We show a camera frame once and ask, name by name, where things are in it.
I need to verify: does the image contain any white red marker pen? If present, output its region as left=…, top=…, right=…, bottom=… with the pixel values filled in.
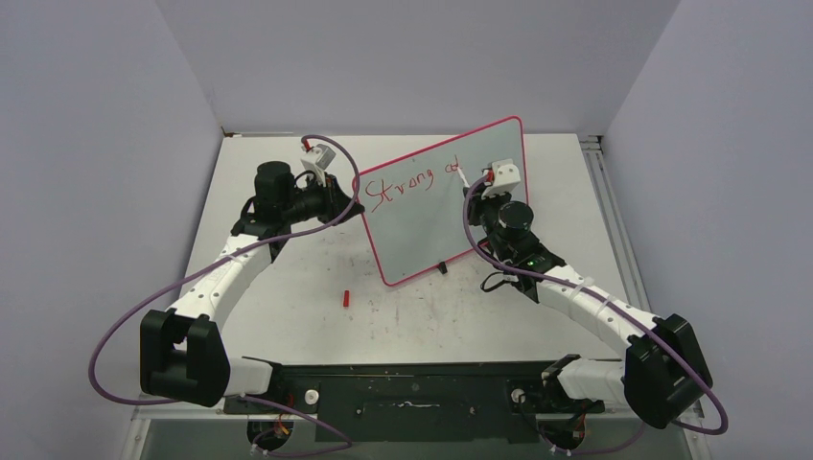
left=456, top=168, right=471, bottom=189

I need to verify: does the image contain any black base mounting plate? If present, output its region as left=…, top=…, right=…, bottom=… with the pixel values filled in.
left=224, top=361, right=605, bottom=444

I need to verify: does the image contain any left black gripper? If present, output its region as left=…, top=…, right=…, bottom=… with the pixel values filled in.
left=281, top=172, right=363, bottom=227

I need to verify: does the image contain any pink framed whiteboard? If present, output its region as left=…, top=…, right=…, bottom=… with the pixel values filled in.
left=354, top=116, right=526, bottom=287

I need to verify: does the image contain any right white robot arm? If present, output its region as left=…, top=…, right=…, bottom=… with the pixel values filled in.
left=462, top=184, right=728, bottom=434

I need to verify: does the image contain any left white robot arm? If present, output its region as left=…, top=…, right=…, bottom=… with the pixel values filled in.
left=140, top=161, right=364, bottom=413

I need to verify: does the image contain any aluminium rail frame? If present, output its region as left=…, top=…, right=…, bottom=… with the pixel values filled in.
left=129, top=134, right=712, bottom=460

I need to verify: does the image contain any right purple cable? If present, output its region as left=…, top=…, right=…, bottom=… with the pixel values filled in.
left=462, top=174, right=730, bottom=437

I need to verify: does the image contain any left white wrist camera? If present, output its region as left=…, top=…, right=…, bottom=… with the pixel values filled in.
left=300, top=144, right=336, bottom=174

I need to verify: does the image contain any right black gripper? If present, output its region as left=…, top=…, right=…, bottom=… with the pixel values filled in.
left=466, top=182, right=512, bottom=264

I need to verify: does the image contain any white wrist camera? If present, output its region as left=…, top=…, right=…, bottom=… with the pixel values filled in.
left=482, top=159, right=522, bottom=198
left=300, top=144, right=336, bottom=174

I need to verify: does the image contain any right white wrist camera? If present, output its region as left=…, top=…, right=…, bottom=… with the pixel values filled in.
left=482, top=159, right=522, bottom=198

